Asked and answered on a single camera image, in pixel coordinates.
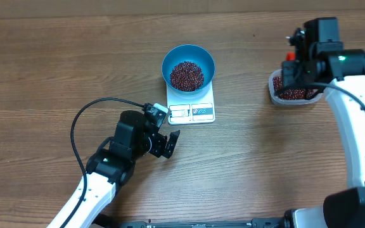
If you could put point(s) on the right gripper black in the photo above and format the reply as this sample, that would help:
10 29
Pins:
288 71

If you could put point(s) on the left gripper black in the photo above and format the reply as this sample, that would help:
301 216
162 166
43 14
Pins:
159 148

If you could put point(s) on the red plastic scoop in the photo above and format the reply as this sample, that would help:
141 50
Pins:
290 56

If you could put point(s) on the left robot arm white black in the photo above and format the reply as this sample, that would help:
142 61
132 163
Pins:
112 165

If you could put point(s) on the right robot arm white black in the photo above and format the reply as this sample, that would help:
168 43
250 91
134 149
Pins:
322 65

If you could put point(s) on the white digital kitchen scale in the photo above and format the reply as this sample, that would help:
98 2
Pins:
187 108

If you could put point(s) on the red beans in bowl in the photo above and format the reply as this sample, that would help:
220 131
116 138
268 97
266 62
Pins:
187 77

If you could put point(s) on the blue bowl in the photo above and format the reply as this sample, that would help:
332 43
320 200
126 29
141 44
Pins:
193 53

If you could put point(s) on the red beans in container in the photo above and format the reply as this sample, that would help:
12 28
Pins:
291 94

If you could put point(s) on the clear plastic container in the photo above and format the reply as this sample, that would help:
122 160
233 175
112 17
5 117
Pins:
281 102

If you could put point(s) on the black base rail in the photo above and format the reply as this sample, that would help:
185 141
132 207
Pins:
104 221

